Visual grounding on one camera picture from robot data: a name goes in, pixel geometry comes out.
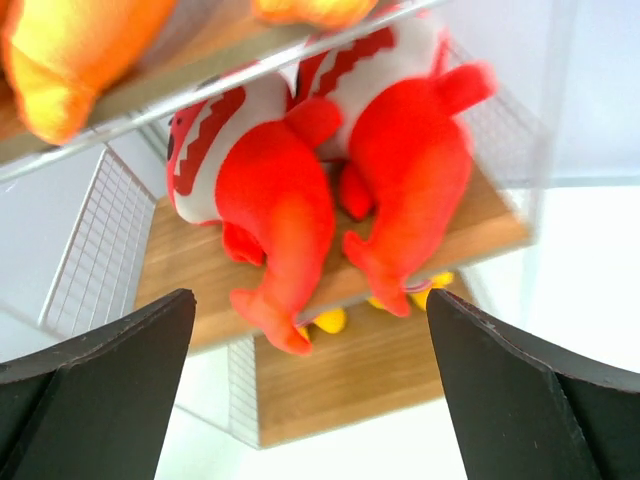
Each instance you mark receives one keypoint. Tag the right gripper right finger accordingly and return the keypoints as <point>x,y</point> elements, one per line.
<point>525,408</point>

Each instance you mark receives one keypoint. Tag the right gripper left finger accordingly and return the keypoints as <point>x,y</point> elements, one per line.
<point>97,406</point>

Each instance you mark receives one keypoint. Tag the red shark plush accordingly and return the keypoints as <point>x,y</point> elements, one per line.
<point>245,159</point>
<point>407,155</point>

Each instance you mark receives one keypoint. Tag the large orange shark plush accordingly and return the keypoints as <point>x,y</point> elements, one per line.
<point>331,14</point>

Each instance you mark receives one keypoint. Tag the striped yellow-footed plush right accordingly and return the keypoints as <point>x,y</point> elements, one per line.
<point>425,292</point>

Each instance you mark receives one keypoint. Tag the striped yellow-footed plush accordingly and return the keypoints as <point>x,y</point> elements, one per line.
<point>331,322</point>
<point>425,292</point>

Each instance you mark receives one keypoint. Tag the striped yellow-footed plush left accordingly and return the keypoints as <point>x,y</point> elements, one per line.
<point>331,322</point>

